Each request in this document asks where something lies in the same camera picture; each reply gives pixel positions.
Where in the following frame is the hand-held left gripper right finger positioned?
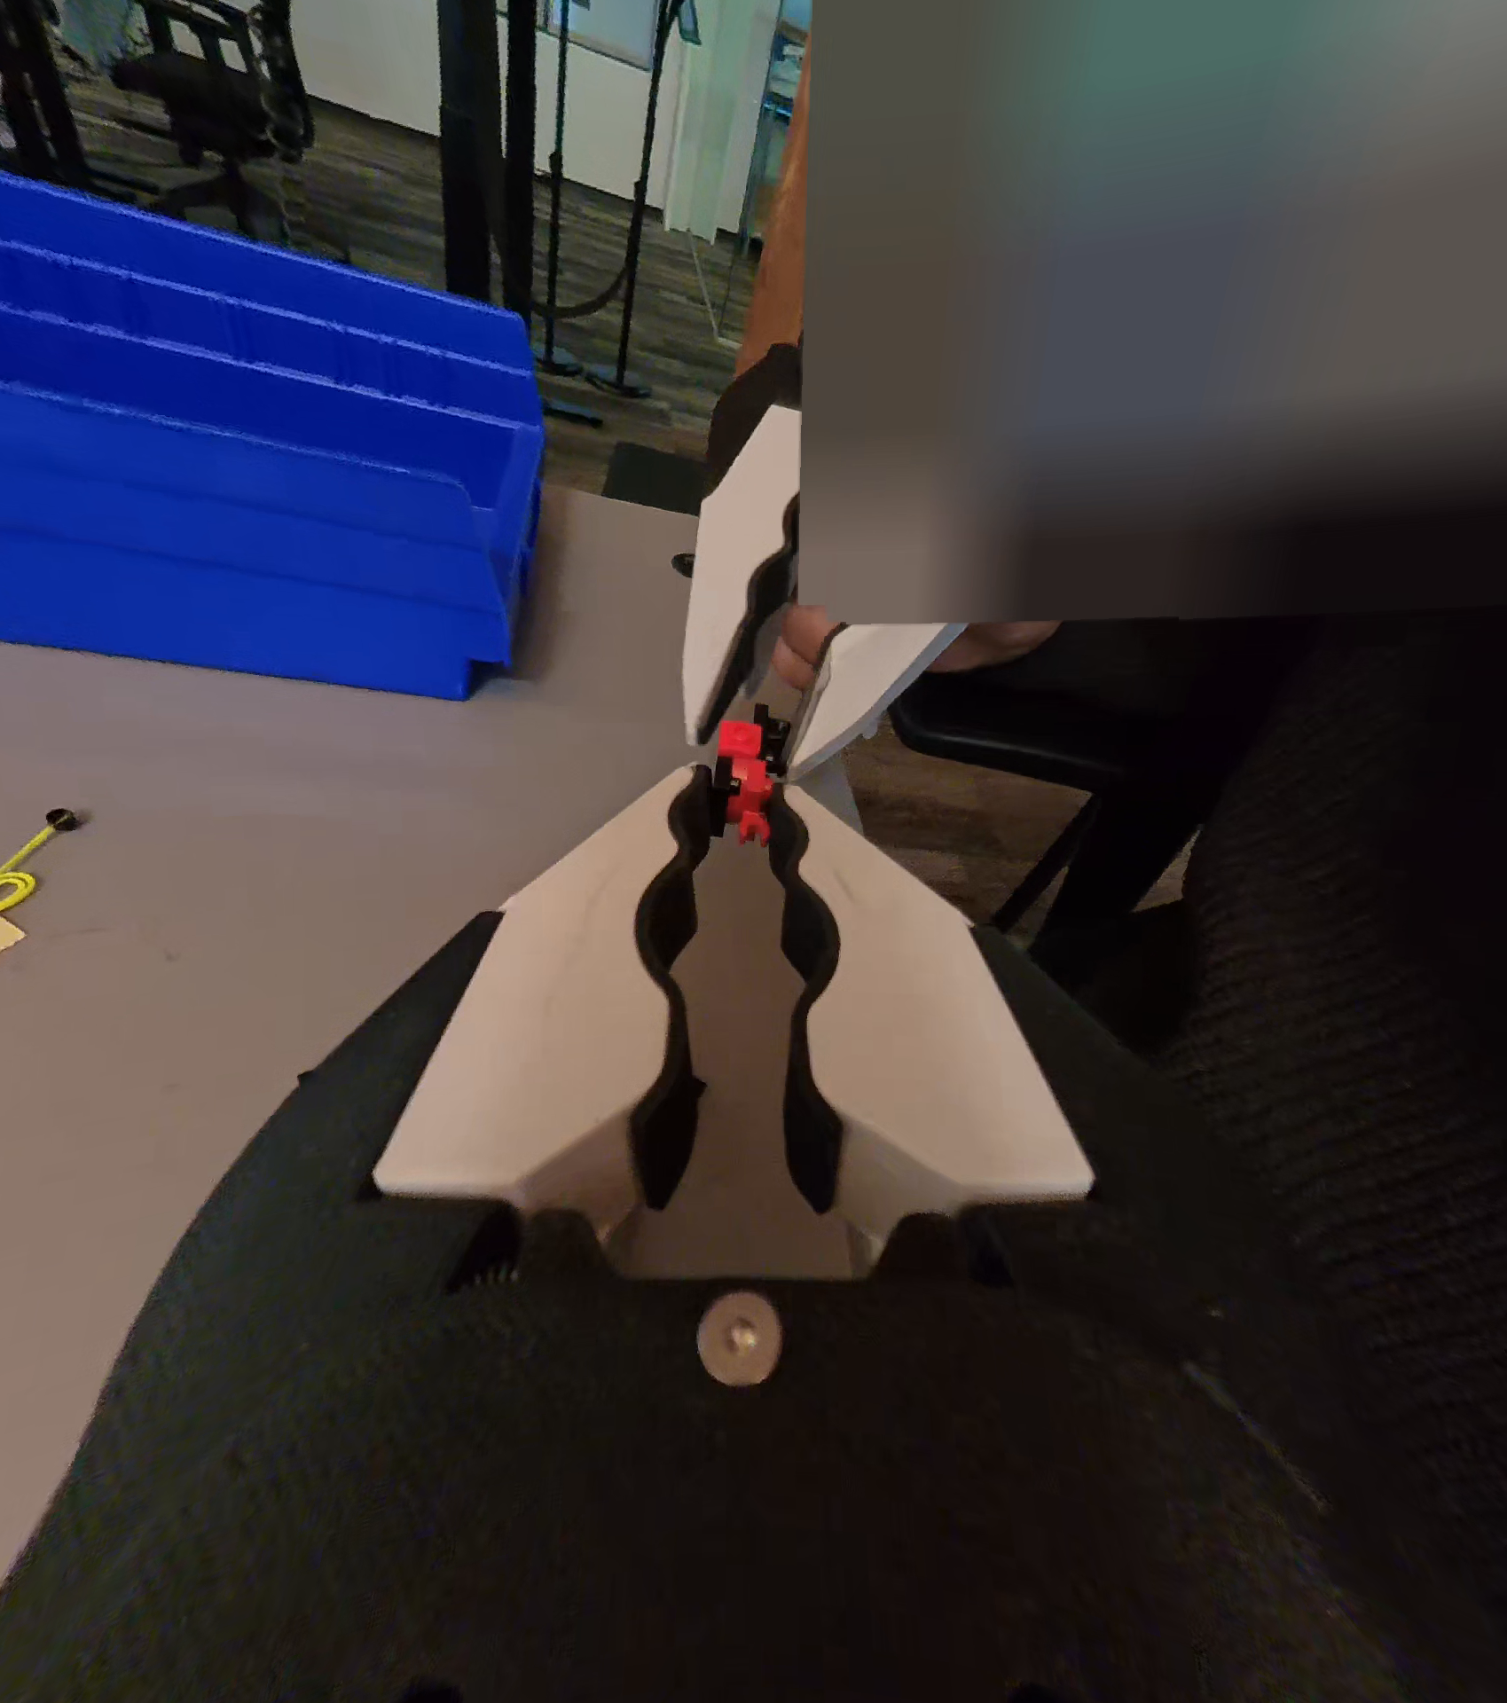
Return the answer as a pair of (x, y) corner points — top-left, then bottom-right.
(754, 784), (1096, 1256)

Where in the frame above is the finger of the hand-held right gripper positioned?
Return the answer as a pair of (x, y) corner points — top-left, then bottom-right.
(784, 621), (968, 783)
(679, 405), (807, 751)

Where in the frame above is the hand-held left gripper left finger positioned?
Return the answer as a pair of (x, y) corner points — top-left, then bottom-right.
(371, 765), (718, 1249)

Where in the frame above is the small red black lego assembly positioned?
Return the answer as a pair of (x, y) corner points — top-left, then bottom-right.
(713, 705), (793, 850)

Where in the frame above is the person's right hand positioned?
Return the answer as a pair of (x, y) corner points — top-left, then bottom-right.
(773, 605), (1060, 698)

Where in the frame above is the black office chair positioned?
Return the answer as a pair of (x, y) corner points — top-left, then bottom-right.
(112, 0), (319, 249)
(887, 659), (1213, 1054)

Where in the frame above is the white flip chart easel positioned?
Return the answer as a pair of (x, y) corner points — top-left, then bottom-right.
(663, 0), (784, 352)

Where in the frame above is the blue plastic storage bin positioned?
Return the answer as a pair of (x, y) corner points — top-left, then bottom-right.
(0, 155), (550, 703)

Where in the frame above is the black stanchion post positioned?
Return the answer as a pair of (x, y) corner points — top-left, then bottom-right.
(584, 0), (692, 405)

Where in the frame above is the black desk leg frame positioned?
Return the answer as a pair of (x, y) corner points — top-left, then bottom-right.
(435, 0), (543, 311)

